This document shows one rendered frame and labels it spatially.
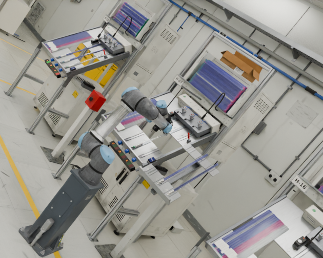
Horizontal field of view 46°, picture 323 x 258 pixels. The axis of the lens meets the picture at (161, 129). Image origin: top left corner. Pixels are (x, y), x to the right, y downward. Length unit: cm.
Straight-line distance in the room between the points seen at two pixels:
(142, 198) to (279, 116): 211
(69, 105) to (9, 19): 321
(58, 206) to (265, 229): 134
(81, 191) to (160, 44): 231
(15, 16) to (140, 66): 335
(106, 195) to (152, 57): 168
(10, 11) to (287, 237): 575
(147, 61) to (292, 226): 245
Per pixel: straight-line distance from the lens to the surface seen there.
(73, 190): 246
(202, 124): 314
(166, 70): 568
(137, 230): 293
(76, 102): 411
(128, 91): 245
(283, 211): 275
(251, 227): 259
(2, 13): 703
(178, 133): 312
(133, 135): 309
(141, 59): 422
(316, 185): 277
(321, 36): 487
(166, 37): 428
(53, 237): 262
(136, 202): 322
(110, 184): 345
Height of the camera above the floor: 150
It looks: 10 degrees down
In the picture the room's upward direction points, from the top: 38 degrees clockwise
